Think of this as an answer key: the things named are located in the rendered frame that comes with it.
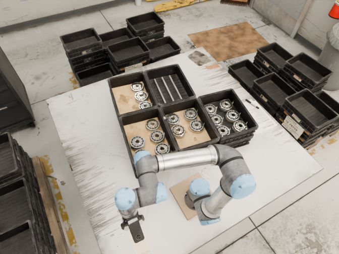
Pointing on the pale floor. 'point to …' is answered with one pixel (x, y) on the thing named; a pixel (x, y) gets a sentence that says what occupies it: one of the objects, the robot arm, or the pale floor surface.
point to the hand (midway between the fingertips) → (134, 227)
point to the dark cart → (12, 98)
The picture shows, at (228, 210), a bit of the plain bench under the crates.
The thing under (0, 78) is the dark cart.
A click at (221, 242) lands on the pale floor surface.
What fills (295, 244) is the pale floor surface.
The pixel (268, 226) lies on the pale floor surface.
